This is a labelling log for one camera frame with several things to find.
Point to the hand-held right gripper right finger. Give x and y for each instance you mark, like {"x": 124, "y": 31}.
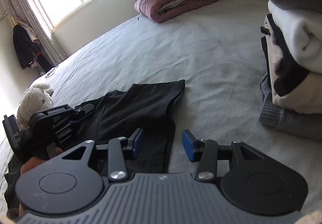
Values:
{"x": 188, "y": 146}

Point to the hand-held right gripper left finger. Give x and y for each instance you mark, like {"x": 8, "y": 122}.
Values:
{"x": 138, "y": 141}

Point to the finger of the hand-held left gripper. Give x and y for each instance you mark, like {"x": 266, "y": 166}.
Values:
{"x": 84, "y": 109}

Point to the black t-shirt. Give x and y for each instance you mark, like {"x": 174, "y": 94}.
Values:
{"x": 140, "y": 108}

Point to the light hanging clothes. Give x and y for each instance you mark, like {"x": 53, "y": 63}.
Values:
{"x": 29, "y": 31}

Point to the person's left hand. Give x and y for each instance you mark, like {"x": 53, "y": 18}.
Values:
{"x": 32, "y": 165}

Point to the white plush dog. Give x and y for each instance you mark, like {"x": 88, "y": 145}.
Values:
{"x": 32, "y": 100}

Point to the dark hanging jacket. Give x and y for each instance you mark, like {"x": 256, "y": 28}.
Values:
{"x": 24, "y": 45}

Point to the grey patterned curtain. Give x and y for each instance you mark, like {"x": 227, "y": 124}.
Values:
{"x": 45, "y": 35}

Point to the black folded garment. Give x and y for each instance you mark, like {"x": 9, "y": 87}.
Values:
{"x": 289, "y": 73}

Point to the beige folded garment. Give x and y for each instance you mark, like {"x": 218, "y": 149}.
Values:
{"x": 309, "y": 93}

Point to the white folded garment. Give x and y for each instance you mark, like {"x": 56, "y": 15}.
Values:
{"x": 301, "y": 33}

